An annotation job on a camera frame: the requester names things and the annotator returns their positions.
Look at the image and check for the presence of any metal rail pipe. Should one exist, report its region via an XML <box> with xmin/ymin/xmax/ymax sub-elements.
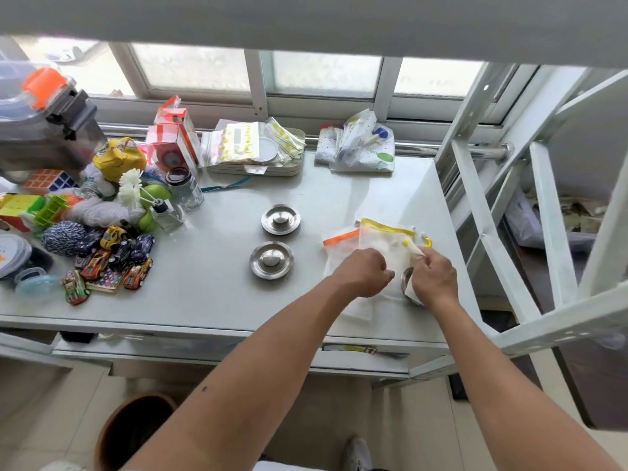
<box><xmin>97</xmin><ymin>123</ymin><xmax>514</xmax><ymax>160</ymax></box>

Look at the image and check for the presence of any beige rectangular tray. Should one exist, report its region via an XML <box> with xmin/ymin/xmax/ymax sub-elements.
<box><xmin>205</xmin><ymin>127</ymin><xmax>307</xmax><ymax>179</ymax></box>

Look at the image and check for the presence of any white round container orange heart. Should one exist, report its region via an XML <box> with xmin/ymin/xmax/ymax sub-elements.
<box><xmin>0</xmin><ymin>234</ymin><xmax>33</xmax><ymax>280</ymax></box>

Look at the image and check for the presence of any white round disc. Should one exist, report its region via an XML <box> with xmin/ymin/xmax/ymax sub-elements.
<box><xmin>257</xmin><ymin>136</ymin><xmax>281</xmax><ymax>166</ymax></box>

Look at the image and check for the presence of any grey overhead shelf board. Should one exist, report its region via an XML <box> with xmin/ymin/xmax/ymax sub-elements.
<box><xmin>0</xmin><ymin>0</ymin><xmax>628</xmax><ymax>70</ymax></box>

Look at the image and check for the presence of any colourful puzzle cube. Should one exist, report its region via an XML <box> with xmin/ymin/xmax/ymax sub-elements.
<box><xmin>23</xmin><ymin>169</ymin><xmax>80</xmax><ymax>196</ymax></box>

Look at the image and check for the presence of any dark brown table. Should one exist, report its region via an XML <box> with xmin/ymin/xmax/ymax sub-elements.
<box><xmin>529</xmin><ymin>333</ymin><xmax>628</xmax><ymax>431</ymax></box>

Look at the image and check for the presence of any person's left hand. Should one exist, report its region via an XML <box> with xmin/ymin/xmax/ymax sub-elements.
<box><xmin>331</xmin><ymin>248</ymin><xmax>396</xmax><ymax>300</ymax></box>

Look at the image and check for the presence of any white table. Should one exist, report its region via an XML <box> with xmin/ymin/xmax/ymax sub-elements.
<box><xmin>0</xmin><ymin>151</ymin><xmax>494</xmax><ymax>362</ymax></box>

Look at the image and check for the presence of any round metal lid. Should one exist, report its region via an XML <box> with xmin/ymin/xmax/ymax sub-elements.
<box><xmin>249</xmin><ymin>239</ymin><xmax>295</xmax><ymax>282</ymax></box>
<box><xmin>260</xmin><ymin>204</ymin><xmax>302</xmax><ymax>237</ymax></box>
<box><xmin>400</xmin><ymin>267</ymin><xmax>427</xmax><ymax>309</ymax></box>

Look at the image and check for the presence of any blue strap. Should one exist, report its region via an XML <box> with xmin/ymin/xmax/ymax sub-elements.
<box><xmin>200</xmin><ymin>176</ymin><xmax>253</xmax><ymax>194</ymax></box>

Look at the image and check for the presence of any person's white garment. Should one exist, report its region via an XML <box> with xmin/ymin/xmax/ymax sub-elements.
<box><xmin>254</xmin><ymin>461</ymin><xmax>326</xmax><ymax>471</ymax></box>

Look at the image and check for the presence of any tall red white carton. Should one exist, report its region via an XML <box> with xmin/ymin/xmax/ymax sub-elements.
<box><xmin>154</xmin><ymin>95</ymin><xmax>203</xmax><ymax>168</ymax></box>

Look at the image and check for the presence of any white metal side rack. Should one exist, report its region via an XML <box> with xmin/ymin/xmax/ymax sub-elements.
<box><xmin>0</xmin><ymin>330</ymin><xmax>75</xmax><ymax>370</ymax></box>

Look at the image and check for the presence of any white metal shelf frame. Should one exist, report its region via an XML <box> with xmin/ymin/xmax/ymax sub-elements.
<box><xmin>410</xmin><ymin>63</ymin><xmax>628</xmax><ymax>383</ymax></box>

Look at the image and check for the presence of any yellow striped zip bag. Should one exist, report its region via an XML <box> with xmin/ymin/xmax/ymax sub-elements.
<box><xmin>264</xmin><ymin>116</ymin><xmax>307</xmax><ymax>166</ymax></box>

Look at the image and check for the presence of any small clear blue container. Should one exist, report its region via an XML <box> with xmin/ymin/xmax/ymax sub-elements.
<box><xmin>13</xmin><ymin>267</ymin><xmax>63</xmax><ymax>305</ymax></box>

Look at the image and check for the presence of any orange trim mesh bag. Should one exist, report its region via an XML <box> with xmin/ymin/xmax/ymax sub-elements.
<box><xmin>322</xmin><ymin>225</ymin><xmax>377</xmax><ymax>324</ymax></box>

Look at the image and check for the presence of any grey plastic bag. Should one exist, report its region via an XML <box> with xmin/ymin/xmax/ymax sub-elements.
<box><xmin>504</xmin><ymin>188</ymin><xmax>595</xmax><ymax>254</ymax></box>

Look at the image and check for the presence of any blue white twine ball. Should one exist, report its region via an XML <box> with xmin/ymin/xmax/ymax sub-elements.
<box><xmin>41</xmin><ymin>220</ymin><xmax>90</xmax><ymax>258</ymax></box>

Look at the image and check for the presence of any person's right shoe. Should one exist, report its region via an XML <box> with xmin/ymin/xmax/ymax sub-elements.
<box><xmin>343</xmin><ymin>436</ymin><xmax>374</xmax><ymax>471</ymax></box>

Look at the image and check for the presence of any yellow green puzzle cube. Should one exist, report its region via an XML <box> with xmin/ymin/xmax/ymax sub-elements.
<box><xmin>0</xmin><ymin>192</ymin><xmax>46</xmax><ymax>233</ymax></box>

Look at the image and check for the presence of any person's right forearm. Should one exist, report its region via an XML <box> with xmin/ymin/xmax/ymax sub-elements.
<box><xmin>431</xmin><ymin>294</ymin><xmax>622</xmax><ymax>471</ymax></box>

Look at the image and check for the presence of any white window frame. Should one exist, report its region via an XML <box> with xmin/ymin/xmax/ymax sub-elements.
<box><xmin>0</xmin><ymin>36</ymin><xmax>538</xmax><ymax>143</ymax></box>

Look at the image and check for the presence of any glass jar with dark lid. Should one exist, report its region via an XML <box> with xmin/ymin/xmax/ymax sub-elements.
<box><xmin>164</xmin><ymin>167</ymin><xmax>205</xmax><ymax>212</ymax></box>

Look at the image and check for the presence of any yellow trim mesh bag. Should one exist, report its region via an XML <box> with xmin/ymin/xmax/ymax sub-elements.
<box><xmin>357</xmin><ymin>218</ymin><xmax>434</xmax><ymax>300</ymax></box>

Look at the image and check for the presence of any pile of toy cars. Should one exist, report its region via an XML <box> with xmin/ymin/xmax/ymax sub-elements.
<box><xmin>61</xmin><ymin>220</ymin><xmax>158</xmax><ymax>307</ymax></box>

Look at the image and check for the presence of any person's right hand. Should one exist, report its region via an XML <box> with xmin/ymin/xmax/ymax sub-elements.
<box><xmin>406</xmin><ymin>247</ymin><xmax>460</xmax><ymax>310</ymax></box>

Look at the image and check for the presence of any red checkered box round window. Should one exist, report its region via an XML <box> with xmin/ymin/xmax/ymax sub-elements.
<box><xmin>145</xmin><ymin>124</ymin><xmax>198</xmax><ymax>178</ymax></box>

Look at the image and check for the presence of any yellow snack bag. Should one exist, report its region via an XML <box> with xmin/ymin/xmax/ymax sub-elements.
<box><xmin>92</xmin><ymin>137</ymin><xmax>148</xmax><ymax>185</ymax></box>

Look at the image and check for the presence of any white lower shelf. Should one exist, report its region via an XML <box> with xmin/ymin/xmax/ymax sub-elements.
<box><xmin>51</xmin><ymin>333</ymin><xmax>411</xmax><ymax>379</ymax></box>

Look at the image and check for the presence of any clear bin with orange latches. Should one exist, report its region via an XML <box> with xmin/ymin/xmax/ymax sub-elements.
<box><xmin>0</xmin><ymin>61</ymin><xmax>71</xmax><ymax>133</ymax></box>

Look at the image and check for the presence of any yellow print zip bag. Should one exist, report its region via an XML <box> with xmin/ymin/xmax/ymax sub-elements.
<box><xmin>201</xmin><ymin>121</ymin><xmax>269</xmax><ymax>168</ymax></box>

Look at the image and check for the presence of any patterned white cloth bundle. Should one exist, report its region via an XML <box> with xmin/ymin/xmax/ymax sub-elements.
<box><xmin>314</xmin><ymin>109</ymin><xmax>396</xmax><ymax>174</ymax></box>

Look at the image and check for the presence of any green plastic toy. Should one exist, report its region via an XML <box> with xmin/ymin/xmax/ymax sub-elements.
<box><xmin>33</xmin><ymin>194</ymin><xmax>70</xmax><ymax>229</ymax></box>

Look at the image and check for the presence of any brown round bin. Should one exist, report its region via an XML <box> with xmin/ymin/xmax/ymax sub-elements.
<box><xmin>95</xmin><ymin>392</ymin><xmax>178</xmax><ymax>471</ymax></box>

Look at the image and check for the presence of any person's left forearm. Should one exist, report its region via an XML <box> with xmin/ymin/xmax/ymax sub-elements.
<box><xmin>122</xmin><ymin>284</ymin><xmax>364</xmax><ymax>471</ymax></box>

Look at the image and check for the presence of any white string ball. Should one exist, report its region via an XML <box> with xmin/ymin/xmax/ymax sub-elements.
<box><xmin>73</xmin><ymin>196</ymin><xmax>146</xmax><ymax>228</ymax></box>

